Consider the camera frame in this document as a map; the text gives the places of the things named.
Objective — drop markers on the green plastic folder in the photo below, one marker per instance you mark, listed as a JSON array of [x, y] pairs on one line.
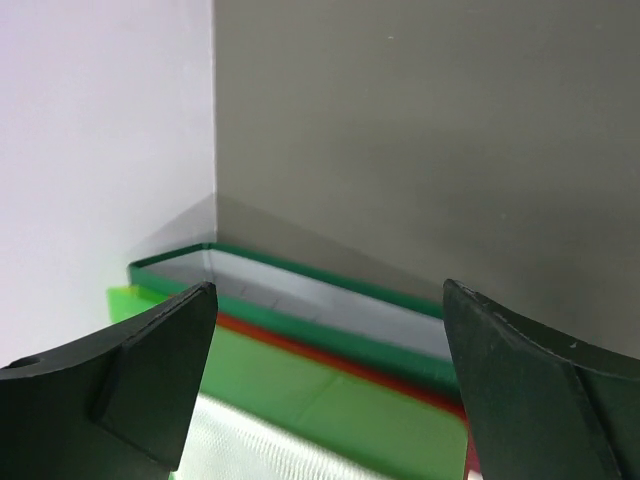
[[387, 408]]

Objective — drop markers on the translucent mesh zipper pouch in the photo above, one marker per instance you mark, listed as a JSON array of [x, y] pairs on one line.
[[225, 443]]

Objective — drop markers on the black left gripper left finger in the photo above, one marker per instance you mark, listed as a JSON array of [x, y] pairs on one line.
[[119, 399]]

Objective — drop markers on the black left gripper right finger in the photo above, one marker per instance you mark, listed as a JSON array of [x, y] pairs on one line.
[[541, 404]]

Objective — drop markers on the green file box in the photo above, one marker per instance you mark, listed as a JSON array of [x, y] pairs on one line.
[[396, 333]]

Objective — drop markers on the red plastic folder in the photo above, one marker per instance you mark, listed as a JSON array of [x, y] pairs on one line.
[[377, 420]]

